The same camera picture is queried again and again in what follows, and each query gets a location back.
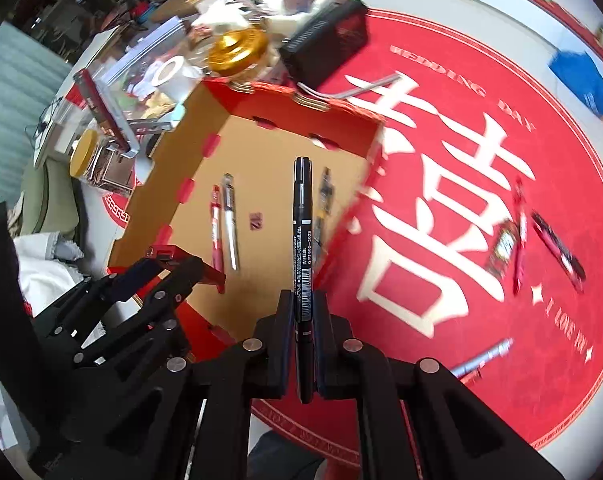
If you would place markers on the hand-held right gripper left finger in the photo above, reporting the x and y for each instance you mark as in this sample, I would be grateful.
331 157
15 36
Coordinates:
284 340

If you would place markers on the black radio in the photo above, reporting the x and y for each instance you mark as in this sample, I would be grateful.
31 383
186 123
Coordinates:
326 45

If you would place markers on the white side table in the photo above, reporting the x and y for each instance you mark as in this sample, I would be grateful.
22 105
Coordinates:
56 125

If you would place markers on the white pen with clear cap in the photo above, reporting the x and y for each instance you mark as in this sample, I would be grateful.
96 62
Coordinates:
230 225

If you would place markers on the grey-blue curtain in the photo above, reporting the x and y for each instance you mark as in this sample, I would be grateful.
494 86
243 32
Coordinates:
16 85

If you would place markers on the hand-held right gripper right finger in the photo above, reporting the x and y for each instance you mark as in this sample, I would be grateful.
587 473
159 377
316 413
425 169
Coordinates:
326 350

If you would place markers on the white and teal small device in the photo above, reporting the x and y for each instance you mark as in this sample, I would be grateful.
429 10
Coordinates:
180 114

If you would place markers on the red gel pen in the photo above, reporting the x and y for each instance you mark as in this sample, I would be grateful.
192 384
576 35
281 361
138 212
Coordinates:
519 250

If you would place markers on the white lace cloth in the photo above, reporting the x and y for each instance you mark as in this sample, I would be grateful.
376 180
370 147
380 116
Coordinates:
46 265

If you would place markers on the silver phone stand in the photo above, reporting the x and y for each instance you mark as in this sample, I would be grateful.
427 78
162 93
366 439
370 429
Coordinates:
146 125

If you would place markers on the red-edged phone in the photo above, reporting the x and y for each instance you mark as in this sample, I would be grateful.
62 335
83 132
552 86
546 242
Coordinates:
98 100

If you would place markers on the person's grey trousers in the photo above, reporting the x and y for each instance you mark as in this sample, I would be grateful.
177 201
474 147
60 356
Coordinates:
281 460

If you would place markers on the red round printed mat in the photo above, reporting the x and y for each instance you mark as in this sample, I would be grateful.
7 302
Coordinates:
431 125

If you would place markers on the clear zip bag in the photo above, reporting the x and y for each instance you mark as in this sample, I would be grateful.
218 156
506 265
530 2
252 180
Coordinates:
131 50

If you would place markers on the pink-grip red pen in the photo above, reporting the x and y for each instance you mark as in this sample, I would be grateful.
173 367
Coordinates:
574 267

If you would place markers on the jar with gold lid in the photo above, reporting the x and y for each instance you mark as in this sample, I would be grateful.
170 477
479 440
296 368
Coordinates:
236 50

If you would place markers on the jar with yellow lid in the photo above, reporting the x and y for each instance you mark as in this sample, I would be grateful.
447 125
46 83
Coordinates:
86 152

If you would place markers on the thin red pen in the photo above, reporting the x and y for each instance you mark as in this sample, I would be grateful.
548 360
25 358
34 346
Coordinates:
216 230

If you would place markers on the small dark red printed box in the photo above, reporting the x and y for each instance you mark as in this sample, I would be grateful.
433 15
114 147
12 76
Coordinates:
504 247

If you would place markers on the green cushion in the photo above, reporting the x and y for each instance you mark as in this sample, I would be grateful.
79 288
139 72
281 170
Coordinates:
51 200

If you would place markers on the black pen with grey grip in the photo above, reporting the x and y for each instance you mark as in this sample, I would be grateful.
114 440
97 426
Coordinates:
324 200

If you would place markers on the light blue pen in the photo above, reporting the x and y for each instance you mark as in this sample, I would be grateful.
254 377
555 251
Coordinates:
486 355

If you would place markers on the white tape roll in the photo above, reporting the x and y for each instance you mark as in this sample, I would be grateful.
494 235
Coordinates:
179 82

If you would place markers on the blue plastic bag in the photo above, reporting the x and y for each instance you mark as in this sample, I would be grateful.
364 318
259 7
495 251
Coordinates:
581 80

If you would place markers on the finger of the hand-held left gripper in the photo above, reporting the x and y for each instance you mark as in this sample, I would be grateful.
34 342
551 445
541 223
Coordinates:
181 280
131 277

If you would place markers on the silver radio antenna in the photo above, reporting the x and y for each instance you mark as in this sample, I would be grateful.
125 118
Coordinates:
366 86

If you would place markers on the red cardboard box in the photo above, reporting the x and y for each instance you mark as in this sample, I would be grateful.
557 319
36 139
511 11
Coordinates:
261 160

